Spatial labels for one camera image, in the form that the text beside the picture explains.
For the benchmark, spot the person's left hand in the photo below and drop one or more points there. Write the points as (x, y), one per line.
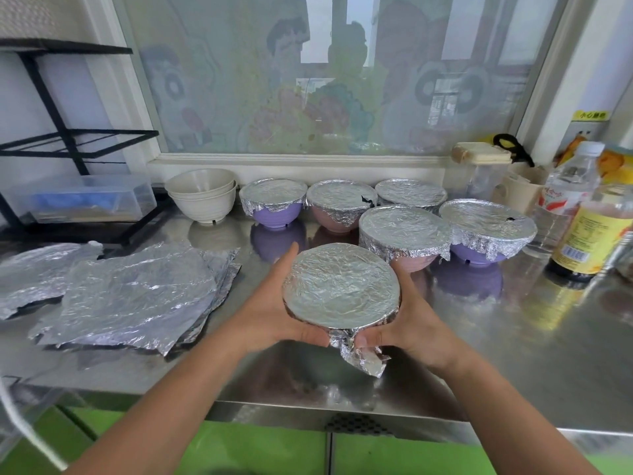
(264, 311)

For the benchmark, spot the person's right hand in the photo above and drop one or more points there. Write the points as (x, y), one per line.
(420, 336)

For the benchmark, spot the person's right thumb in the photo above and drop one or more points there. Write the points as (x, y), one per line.
(404, 287)

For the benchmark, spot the person's left thumb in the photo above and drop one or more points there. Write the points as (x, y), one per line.
(289, 264)

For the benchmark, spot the foil-covered bowl with flap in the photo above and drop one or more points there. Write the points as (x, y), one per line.
(341, 284)

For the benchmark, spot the person's right forearm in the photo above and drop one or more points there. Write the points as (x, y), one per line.
(509, 420)

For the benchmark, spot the person's left forearm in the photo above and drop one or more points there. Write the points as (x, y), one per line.
(173, 405)

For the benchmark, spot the small foil-covered purple bowl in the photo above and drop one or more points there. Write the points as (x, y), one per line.
(274, 200)

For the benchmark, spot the foil-covered pink bowl, torn foil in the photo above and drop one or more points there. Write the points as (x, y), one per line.
(339, 202)

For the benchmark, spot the cream bowl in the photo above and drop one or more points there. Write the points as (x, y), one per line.
(200, 180)
(205, 207)

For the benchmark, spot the large foil-covered purple bowl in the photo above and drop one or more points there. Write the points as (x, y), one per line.
(487, 225)

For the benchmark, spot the clear container with beige lid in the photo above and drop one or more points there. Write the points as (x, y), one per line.
(482, 163)

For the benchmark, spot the stack of aluminium foil sheets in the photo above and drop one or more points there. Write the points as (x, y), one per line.
(143, 291)

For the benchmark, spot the beige plastic cup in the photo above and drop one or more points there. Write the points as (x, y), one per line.
(524, 190)

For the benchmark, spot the green cabinet door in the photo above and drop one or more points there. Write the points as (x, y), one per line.
(420, 457)
(247, 450)

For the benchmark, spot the black and yellow object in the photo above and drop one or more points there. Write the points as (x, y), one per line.
(512, 145)

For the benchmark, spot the clear plastic water bottle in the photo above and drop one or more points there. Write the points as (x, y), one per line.
(563, 192)

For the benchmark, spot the dark sauce bottle, yellow label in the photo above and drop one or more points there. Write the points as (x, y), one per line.
(591, 232)

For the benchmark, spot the window with cartoon film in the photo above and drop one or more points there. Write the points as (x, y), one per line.
(336, 74)

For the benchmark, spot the clear plastic storage box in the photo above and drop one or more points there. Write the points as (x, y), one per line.
(84, 197)

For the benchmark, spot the orange packet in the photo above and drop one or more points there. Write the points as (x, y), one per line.
(571, 150)

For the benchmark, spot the yellow snack packet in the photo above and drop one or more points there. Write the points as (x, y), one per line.
(618, 165)

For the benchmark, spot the single crumpled aluminium foil sheet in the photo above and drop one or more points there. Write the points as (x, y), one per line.
(39, 276)

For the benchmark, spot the yellow warning sticker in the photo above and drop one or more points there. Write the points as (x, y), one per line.
(591, 116)

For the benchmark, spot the black metal rack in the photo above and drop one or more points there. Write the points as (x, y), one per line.
(54, 143)

